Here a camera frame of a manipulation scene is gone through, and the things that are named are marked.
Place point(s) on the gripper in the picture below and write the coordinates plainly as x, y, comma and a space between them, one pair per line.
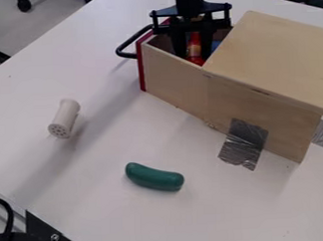
188, 16

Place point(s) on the drawer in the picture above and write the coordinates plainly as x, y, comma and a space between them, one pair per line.
176, 75

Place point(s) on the red and yellow toy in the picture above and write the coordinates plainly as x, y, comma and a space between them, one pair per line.
194, 51

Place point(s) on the blue toy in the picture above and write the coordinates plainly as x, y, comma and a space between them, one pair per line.
216, 46

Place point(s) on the cabinet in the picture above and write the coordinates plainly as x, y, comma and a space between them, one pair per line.
274, 88

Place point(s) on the green toy pickle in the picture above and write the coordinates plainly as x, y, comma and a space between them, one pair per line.
153, 177

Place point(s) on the white toy salt shaker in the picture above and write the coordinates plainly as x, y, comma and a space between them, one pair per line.
64, 118

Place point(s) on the black caster wheel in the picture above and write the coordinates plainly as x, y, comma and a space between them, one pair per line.
23, 4

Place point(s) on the black metal bracket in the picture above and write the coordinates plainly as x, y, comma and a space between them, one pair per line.
44, 236

